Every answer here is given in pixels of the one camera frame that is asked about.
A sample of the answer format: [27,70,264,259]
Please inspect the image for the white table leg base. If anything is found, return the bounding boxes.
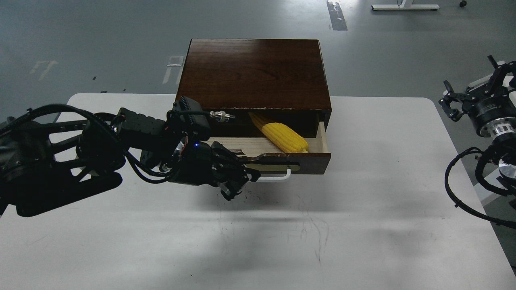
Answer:
[371,0,440,11]

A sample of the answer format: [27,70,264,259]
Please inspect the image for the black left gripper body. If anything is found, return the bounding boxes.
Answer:
[165,141,218,187]

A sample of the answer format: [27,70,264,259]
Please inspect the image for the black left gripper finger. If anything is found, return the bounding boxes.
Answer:
[212,142,261,183]
[216,169,249,201]

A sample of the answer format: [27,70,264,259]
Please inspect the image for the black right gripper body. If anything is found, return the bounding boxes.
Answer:
[467,87,516,139]

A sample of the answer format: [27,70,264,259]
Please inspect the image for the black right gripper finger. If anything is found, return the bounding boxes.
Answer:
[438,80,474,122]
[485,55,516,97]

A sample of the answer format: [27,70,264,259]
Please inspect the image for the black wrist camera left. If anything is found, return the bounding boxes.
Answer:
[164,96,236,141]

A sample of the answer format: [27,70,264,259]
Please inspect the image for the wooden drawer with white handle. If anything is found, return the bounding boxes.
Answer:
[207,122,331,176]

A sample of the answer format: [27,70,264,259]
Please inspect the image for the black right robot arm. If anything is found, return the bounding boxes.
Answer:
[439,55,516,196]

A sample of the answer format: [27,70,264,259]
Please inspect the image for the dark wooden drawer cabinet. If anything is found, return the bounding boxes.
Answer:
[177,39,332,137]

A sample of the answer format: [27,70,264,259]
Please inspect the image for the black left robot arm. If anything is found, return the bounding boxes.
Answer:
[1,99,260,217]

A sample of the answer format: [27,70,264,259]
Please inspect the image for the yellow toy corn cob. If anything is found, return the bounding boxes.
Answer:
[249,112,309,153]

